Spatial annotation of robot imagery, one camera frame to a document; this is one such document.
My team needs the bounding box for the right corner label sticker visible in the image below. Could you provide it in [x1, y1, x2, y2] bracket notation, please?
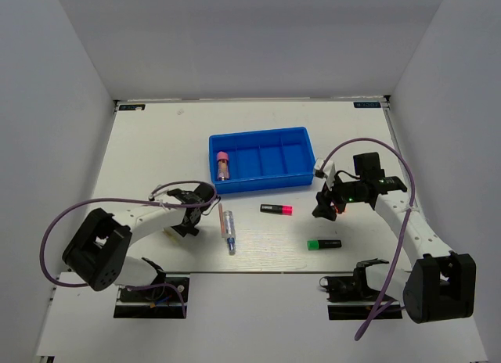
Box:
[353, 101, 381, 109]

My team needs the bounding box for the pink cap black highlighter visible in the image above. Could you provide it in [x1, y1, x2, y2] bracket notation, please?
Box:
[260, 204, 293, 216]

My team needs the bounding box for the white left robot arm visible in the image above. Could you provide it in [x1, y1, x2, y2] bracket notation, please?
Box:
[62, 181, 217, 300]

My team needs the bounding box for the pale yellow pen tube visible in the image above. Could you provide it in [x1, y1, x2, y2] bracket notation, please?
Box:
[163, 230, 175, 239]

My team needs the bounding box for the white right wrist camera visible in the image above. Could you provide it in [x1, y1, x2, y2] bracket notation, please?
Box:
[314, 158, 336, 190]

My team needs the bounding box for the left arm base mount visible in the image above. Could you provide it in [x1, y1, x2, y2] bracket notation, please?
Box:
[114, 275, 190, 319]

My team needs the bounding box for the green cap black highlighter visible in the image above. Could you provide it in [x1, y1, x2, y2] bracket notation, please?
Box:
[307, 239, 342, 250]

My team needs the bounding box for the left corner label sticker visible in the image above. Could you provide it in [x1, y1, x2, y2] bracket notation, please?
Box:
[118, 104, 146, 111]

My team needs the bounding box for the purple cable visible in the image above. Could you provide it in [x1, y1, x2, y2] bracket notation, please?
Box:
[354, 138, 416, 342]
[39, 181, 217, 317]

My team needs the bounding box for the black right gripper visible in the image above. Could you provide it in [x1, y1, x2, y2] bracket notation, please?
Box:
[312, 171, 364, 221]

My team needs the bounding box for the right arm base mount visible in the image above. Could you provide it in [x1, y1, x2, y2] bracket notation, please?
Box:
[319, 259, 389, 321]

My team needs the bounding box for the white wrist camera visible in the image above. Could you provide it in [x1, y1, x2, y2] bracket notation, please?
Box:
[148, 186, 168, 201]
[314, 158, 336, 190]

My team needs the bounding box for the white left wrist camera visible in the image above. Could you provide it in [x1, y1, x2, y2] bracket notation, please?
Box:
[148, 186, 168, 201]

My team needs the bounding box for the blue divided plastic bin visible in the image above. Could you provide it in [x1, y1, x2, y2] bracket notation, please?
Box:
[208, 127, 315, 195]

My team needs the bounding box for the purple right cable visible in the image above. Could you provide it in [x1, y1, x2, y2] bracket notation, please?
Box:
[354, 138, 416, 342]

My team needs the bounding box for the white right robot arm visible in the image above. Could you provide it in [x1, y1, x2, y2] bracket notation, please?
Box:
[312, 153, 477, 323]

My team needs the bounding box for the tan pencil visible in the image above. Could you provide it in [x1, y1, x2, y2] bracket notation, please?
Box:
[218, 204, 225, 238]

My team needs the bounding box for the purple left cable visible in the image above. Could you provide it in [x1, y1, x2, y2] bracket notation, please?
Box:
[39, 181, 217, 317]

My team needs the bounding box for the corner label sticker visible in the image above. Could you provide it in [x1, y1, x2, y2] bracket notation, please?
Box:
[118, 104, 146, 111]
[353, 101, 381, 109]

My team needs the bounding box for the crayon bottle pink cap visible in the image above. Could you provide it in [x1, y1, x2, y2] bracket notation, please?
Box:
[216, 151, 230, 182]

